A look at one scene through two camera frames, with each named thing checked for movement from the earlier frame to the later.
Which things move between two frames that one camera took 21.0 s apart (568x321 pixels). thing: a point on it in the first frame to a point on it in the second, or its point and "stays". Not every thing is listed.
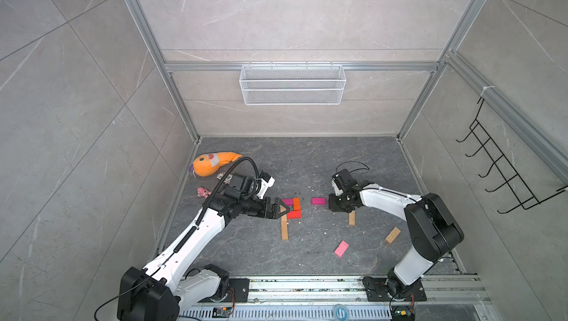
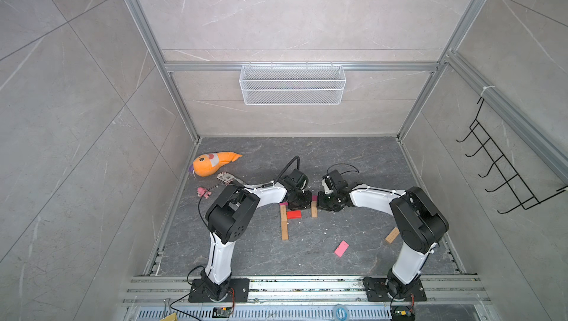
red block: [294, 214] stays
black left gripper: [265, 214] to [308, 204]
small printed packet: [228, 177] stays
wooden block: [284, 228] stays
